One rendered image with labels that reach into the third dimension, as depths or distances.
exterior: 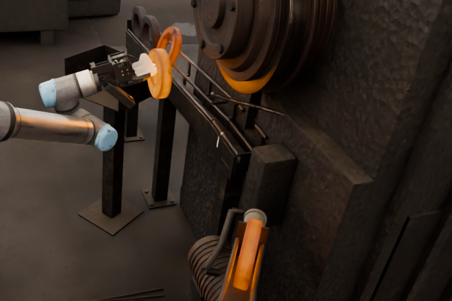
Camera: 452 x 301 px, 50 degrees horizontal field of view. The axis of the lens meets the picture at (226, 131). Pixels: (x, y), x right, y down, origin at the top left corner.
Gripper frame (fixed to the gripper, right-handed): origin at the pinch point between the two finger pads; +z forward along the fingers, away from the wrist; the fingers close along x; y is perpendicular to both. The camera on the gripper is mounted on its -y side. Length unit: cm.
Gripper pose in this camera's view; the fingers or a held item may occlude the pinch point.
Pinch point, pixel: (159, 68)
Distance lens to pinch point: 153.3
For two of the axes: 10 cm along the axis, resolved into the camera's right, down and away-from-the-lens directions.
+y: -1.1, -8.0, -5.9
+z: 9.1, -3.2, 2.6
